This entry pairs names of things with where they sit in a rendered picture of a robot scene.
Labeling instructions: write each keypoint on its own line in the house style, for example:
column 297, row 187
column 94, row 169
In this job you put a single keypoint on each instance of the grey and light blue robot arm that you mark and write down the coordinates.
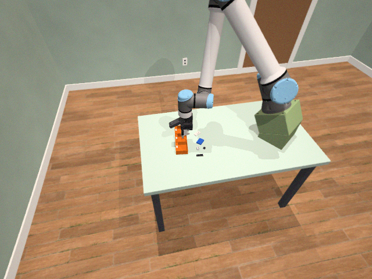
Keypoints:
column 279, row 86

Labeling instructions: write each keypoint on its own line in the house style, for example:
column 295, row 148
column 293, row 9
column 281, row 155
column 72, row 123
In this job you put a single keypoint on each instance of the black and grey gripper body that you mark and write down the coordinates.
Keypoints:
column 187, row 125

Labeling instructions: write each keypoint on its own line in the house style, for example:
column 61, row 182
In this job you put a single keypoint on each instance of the orange rack of bins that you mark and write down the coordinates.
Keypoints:
column 181, row 143

